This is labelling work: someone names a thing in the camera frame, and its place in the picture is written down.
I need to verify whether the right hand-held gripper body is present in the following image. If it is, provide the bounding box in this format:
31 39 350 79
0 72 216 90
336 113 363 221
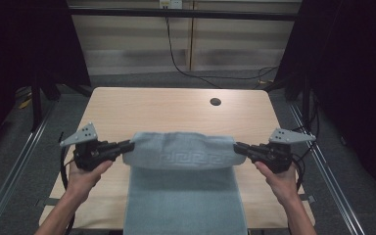
250 127 317 174

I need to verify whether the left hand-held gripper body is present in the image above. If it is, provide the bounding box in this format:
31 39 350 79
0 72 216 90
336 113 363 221
59 121 119 172

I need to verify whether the light blue towel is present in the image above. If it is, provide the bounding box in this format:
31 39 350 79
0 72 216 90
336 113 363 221
121 131 250 235

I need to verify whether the person's right hand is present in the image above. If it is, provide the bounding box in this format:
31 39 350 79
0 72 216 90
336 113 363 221
254 160 300 206

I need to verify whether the person's left hand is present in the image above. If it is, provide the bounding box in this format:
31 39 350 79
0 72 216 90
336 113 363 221
66 159 115 201

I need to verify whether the black metal stand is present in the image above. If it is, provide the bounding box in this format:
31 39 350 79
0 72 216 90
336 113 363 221
29 76 44 132
301 74 311 125

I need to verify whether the dark curtain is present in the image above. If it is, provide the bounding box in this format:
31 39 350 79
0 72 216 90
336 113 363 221
0 0 92 159
274 0 376 205

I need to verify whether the black horizontal bar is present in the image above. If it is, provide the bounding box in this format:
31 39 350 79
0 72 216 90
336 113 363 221
68 7 304 22

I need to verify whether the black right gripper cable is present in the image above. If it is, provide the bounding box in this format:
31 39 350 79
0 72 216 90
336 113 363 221
286 154 307 194

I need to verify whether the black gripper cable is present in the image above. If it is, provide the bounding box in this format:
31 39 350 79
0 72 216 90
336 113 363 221
286 154 307 194
59 131 76 235

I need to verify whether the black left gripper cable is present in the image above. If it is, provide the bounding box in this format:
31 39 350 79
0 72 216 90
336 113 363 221
59 131 76 235

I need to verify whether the aluminium floor rail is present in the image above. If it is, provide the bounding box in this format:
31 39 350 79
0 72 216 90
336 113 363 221
288 102 364 235
0 101 59 235

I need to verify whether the black wall cable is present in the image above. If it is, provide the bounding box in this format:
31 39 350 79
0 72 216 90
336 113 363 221
164 7 280 90

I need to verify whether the white wall socket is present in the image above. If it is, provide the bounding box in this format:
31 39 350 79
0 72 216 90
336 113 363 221
159 0 184 10

